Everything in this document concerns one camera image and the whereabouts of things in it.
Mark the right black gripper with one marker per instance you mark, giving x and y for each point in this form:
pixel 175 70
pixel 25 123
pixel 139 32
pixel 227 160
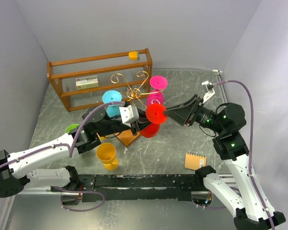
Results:
pixel 191 114

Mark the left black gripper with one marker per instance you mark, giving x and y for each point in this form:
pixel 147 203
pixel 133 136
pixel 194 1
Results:
pixel 135 125

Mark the red wine glass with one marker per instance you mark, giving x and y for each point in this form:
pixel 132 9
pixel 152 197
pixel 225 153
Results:
pixel 155 115

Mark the pink wine glass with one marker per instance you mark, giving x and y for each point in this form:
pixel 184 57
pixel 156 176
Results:
pixel 158 83

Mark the blue wine glass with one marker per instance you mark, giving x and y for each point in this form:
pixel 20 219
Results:
pixel 112 96

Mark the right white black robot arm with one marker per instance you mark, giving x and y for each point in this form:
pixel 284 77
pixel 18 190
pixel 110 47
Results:
pixel 250 208

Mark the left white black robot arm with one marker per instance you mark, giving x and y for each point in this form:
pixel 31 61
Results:
pixel 22 170

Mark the orange wine glass front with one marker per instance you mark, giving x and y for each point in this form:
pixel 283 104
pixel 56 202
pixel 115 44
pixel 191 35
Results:
pixel 106 153

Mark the green wine glass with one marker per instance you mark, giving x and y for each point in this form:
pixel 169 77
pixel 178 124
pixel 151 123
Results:
pixel 70 127

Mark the wooden shelf rack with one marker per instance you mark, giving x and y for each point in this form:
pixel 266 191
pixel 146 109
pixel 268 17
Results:
pixel 62 76

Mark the brown spiral notepad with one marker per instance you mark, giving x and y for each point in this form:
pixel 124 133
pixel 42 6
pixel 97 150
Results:
pixel 194 161

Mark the small white green box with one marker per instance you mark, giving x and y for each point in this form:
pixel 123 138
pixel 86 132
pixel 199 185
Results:
pixel 87 82

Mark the yellow grey block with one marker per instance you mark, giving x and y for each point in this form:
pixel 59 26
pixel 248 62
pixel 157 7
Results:
pixel 134 55

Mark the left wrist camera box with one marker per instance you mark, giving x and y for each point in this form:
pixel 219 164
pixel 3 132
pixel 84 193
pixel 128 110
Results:
pixel 129 114

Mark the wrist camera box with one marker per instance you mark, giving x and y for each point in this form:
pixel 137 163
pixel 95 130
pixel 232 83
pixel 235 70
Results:
pixel 209 90
pixel 129 114

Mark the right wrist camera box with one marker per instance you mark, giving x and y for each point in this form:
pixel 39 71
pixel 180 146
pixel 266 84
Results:
pixel 209 90

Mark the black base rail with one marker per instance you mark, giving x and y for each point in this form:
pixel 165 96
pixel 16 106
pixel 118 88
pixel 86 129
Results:
pixel 142 186

